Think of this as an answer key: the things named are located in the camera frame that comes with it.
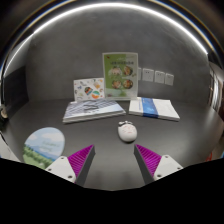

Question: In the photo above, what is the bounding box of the black device with beige top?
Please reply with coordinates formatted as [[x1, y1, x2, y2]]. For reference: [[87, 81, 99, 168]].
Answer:
[[0, 103, 9, 129]]

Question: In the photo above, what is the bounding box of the white card with colourful stickers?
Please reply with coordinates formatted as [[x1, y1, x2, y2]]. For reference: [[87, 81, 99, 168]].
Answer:
[[73, 77, 106, 102]]

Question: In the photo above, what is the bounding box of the green poster in clear stand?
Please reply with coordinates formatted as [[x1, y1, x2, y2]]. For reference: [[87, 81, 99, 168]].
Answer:
[[102, 51, 139, 101]]

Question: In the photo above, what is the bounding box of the row of white wall sockets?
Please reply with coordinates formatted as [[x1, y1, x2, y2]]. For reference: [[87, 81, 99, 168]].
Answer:
[[137, 67, 175, 87]]

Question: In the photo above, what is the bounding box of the grey striped book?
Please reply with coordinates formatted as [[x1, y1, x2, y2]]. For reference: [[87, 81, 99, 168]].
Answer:
[[62, 98, 127, 124]]

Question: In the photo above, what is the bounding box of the round landscape-print mouse pad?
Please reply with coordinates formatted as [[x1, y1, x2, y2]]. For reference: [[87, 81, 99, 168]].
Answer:
[[22, 126, 66, 170]]

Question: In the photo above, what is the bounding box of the white cartoon-face computer mouse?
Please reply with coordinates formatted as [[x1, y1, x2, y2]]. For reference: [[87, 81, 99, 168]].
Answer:
[[117, 120, 138, 143]]

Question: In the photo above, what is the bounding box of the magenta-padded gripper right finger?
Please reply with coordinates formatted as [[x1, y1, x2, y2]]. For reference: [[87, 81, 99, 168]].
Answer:
[[133, 143, 184, 185]]

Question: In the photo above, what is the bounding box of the white book with blue band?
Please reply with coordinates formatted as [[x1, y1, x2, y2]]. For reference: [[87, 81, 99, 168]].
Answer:
[[128, 96, 181, 122]]

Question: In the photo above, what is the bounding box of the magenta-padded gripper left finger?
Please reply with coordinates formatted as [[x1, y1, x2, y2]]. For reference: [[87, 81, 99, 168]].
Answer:
[[45, 144, 96, 187]]

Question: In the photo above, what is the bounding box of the long ceiling light strip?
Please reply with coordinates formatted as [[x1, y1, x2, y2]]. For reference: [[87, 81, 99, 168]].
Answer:
[[2, 2, 210, 76]]

